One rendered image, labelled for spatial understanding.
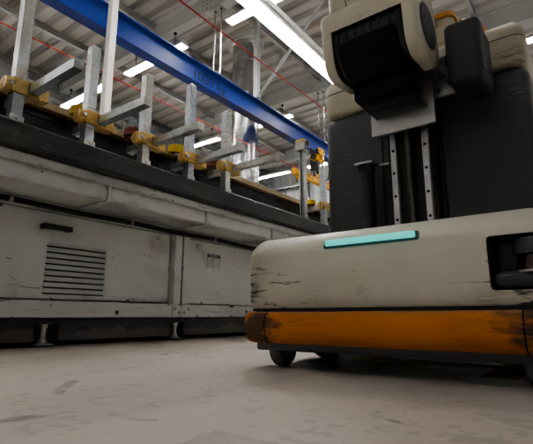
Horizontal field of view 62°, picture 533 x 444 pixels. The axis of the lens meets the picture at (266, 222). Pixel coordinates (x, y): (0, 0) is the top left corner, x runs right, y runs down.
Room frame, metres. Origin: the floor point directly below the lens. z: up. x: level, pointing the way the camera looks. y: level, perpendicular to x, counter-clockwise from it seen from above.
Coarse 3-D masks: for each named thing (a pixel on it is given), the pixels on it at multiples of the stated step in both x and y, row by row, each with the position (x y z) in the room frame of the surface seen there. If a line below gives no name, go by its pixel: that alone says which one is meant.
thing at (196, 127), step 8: (184, 128) 1.59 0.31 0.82; (192, 128) 1.56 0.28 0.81; (200, 128) 1.55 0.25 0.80; (160, 136) 1.67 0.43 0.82; (168, 136) 1.64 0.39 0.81; (176, 136) 1.61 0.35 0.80; (184, 136) 1.61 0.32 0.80; (160, 144) 1.70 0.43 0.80; (128, 152) 1.79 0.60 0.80; (136, 152) 1.79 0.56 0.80
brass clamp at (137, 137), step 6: (138, 132) 1.64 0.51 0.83; (144, 132) 1.66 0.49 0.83; (132, 138) 1.66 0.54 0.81; (138, 138) 1.64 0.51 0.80; (144, 138) 1.66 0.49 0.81; (150, 138) 1.68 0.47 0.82; (138, 144) 1.68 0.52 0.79; (150, 144) 1.69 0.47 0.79; (162, 144) 1.74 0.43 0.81; (150, 150) 1.74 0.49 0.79; (156, 150) 1.74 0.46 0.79; (162, 150) 1.74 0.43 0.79
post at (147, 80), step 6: (144, 78) 1.67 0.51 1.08; (150, 78) 1.68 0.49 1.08; (144, 84) 1.67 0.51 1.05; (150, 84) 1.68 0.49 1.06; (144, 90) 1.67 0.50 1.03; (150, 90) 1.68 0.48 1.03; (150, 96) 1.68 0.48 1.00; (150, 108) 1.69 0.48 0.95; (144, 114) 1.67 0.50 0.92; (150, 114) 1.69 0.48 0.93; (144, 120) 1.67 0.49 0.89; (150, 120) 1.69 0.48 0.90; (144, 126) 1.67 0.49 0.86; (150, 126) 1.69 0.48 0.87; (150, 132) 1.69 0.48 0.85; (144, 144) 1.67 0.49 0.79; (138, 150) 1.68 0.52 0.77; (144, 150) 1.68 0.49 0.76; (138, 156) 1.68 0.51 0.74; (144, 156) 1.68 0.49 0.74
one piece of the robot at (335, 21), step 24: (336, 0) 0.93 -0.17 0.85; (360, 0) 0.85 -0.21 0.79; (384, 0) 0.82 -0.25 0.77; (408, 0) 0.79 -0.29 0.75; (336, 24) 0.89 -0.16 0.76; (408, 24) 0.80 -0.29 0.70; (432, 24) 0.87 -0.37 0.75; (408, 48) 0.82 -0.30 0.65; (432, 48) 0.86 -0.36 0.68; (336, 72) 0.92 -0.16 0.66
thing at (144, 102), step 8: (144, 96) 1.34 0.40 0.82; (128, 104) 1.39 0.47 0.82; (136, 104) 1.37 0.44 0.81; (144, 104) 1.35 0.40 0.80; (112, 112) 1.45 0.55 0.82; (120, 112) 1.42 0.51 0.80; (128, 112) 1.40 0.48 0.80; (136, 112) 1.40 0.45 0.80; (104, 120) 1.47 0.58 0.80; (112, 120) 1.47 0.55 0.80; (72, 128) 1.59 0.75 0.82
